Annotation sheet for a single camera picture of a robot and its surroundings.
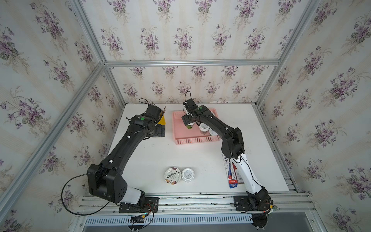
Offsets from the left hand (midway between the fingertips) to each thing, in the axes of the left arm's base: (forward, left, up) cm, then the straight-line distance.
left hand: (156, 132), depth 81 cm
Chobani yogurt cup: (-20, -10, -13) cm, 26 cm away
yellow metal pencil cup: (+21, 0, -16) cm, 26 cm away
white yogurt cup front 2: (-20, -18, -11) cm, 29 cm away
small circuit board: (-39, +7, -20) cm, 44 cm away
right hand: (+19, -21, -10) cm, 30 cm away
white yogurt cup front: (+14, -20, -13) cm, 28 cm away
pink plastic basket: (+8, -15, -15) cm, 23 cm away
